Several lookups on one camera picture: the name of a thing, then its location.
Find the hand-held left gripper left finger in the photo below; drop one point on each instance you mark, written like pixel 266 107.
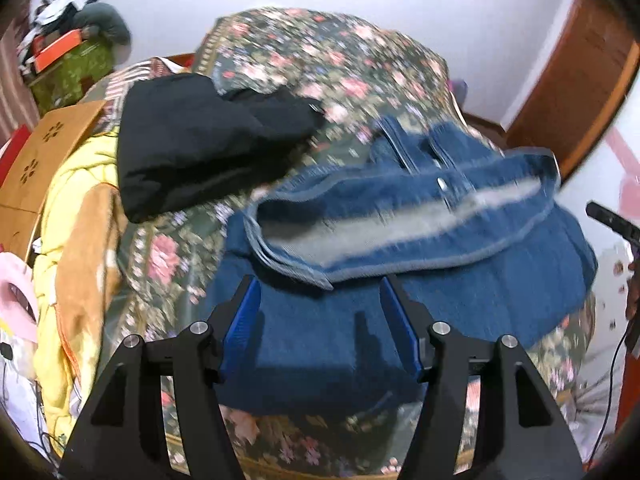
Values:
pixel 242 327

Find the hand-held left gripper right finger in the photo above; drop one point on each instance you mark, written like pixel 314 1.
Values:
pixel 400 327

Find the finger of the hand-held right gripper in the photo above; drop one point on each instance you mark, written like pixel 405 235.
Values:
pixel 612 220

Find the blue denim jacket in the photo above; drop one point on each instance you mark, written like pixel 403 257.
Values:
pixel 350 270

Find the yellow blanket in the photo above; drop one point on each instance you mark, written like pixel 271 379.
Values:
pixel 80 260

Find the black garment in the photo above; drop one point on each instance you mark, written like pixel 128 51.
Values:
pixel 200 145

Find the dark backpack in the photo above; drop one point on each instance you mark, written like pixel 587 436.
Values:
pixel 459 91

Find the pile of white packaging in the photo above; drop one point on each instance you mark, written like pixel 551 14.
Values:
pixel 17 385

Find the wooden lap desk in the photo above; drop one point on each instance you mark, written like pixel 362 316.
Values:
pixel 45 160

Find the striped cloth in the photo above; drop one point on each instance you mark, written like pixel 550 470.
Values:
pixel 130 77

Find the dark floral blanket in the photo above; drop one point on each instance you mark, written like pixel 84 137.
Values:
pixel 325 60

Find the red box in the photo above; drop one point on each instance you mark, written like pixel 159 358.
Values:
pixel 12 142

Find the green patterned storage box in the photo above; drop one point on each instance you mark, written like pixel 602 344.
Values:
pixel 75 75

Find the brown striped curtain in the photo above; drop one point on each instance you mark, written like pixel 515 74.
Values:
pixel 12 100

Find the orange box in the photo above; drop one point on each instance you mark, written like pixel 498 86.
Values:
pixel 55 50

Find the grey cloth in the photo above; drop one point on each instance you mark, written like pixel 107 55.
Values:
pixel 107 20

